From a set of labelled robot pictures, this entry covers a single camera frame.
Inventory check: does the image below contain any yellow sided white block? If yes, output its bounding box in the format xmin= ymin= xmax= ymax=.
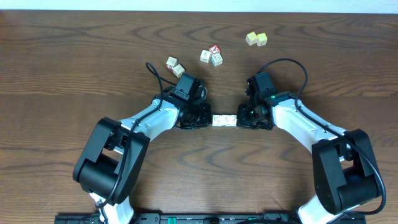
xmin=220 ymin=115 xmax=230 ymax=126

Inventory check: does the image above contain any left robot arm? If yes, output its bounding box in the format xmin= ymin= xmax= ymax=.
xmin=73 ymin=73 xmax=211 ymax=223

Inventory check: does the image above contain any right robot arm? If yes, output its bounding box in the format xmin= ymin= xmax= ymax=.
xmin=237 ymin=72 xmax=386 ymax=223

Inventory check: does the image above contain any white block yellow side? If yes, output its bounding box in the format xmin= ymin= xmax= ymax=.
xmin=172 ymin=64 xmax=185 ymax=78

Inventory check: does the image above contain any white block red side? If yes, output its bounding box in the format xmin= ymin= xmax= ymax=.
xmin=166 ymin=57 xmax=178 ymax=70

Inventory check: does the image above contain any blue edged white block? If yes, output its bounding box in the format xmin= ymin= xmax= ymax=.
xmin=211 ymin=53 xmax=223 ymax=67

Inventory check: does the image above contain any cream block left of cluster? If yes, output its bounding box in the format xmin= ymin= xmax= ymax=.
xmin=200 ymin=50 xmax=211 ymax=63

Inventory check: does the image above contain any red letter A block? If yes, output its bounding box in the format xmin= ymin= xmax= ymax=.
xmin=209 ymin=45 xmax=221 ymax=55

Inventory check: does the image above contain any yellow block left of pair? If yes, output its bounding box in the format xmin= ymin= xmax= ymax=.
xmin=246 ymin=32 xmax=257 ymax=45

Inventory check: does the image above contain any yellow block of pair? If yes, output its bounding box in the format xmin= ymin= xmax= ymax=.
xmin=246 ymin=32 xmax=257 ymax=45
xmin=256 ymin=33 xmax=268 ymax=47

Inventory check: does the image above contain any yellow block right of pair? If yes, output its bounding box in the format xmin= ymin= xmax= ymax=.
xmin=256 ymin=33 xmax=268 ymax=47

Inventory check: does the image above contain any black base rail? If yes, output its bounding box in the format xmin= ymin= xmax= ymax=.
xmin=54 ymin=205 xmax=366 ymax=224

